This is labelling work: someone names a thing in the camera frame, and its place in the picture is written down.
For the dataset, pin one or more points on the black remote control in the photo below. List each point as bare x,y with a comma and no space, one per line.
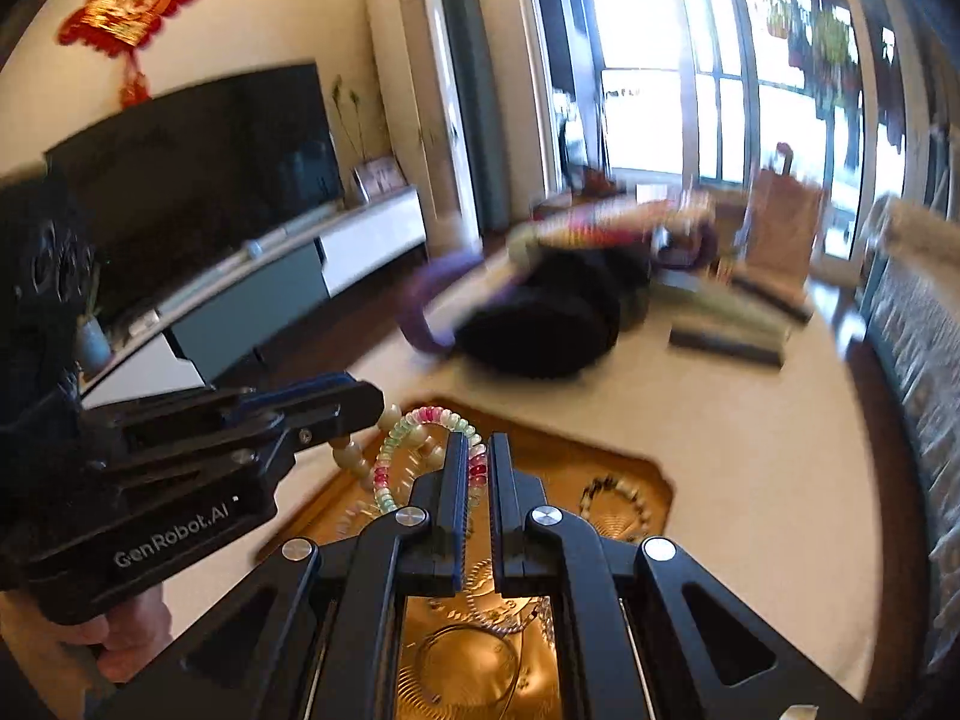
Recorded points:
727,345

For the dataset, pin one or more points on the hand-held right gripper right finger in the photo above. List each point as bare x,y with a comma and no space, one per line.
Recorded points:
499,532

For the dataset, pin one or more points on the white standing air conditioner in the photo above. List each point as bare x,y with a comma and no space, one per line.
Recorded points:
412,52

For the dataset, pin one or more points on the red wall ornament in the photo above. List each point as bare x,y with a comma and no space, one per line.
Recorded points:
127,0

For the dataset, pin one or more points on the small photo frame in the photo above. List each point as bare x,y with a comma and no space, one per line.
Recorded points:
379,178

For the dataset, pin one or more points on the teal curtain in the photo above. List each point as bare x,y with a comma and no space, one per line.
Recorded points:
480,127

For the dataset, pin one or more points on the copper metal tray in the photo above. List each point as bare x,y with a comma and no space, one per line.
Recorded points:
465,660

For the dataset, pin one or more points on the black flat television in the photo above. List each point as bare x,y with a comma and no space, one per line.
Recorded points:
195,180

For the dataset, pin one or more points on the grey quilted sofa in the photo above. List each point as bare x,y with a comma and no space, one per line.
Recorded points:
915,360

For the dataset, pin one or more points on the bamboo plant in vase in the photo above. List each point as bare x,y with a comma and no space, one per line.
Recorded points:
337,92

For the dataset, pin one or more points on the brown paper gift bag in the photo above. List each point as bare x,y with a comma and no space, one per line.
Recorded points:
784,232

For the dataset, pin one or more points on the white grey television cabinet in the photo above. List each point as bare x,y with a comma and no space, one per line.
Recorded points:
367,240

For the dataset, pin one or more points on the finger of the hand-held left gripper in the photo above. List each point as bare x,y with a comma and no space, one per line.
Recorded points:
277,397
330,416

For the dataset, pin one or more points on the person's left hand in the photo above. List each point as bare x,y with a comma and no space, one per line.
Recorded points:
135,637

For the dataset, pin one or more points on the pale green case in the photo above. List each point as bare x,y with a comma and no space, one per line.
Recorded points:
742,315

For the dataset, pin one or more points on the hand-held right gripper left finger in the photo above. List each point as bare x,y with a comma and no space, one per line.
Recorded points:
456,532

